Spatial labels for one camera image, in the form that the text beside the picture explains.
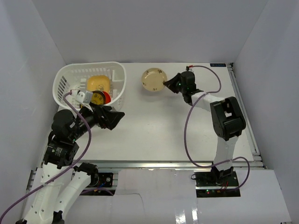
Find orange round plate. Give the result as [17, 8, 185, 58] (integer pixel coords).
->
[103, 91, 111, 104]

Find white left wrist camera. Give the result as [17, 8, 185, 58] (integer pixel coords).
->
[71, 90, 93, 111]

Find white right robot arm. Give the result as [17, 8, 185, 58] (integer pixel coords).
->
[163, 67, 246, 186]

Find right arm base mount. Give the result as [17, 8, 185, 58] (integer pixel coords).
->
[191, 171, 241, 198]

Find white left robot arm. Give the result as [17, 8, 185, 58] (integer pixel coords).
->
[18, 105, 125, 224]

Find cream floral round plate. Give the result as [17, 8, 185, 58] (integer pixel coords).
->
[141, 68, 168, 92]

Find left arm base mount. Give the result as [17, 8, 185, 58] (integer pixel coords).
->
[81, 172, 114, 196]

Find yellow square panda dish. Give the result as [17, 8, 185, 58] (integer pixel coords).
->
[87, 75, 110, 93]

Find yellow patterned round plate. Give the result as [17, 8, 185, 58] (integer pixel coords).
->
[91, 91, 106, 105]

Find white plastic dish basket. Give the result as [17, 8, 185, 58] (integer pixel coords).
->
[52, 62, 127, 111]

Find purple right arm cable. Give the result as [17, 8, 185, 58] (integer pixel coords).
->
[184, 64, 250, 192]

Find blue table label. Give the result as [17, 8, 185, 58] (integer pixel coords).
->
[210, 63, 226, 67]

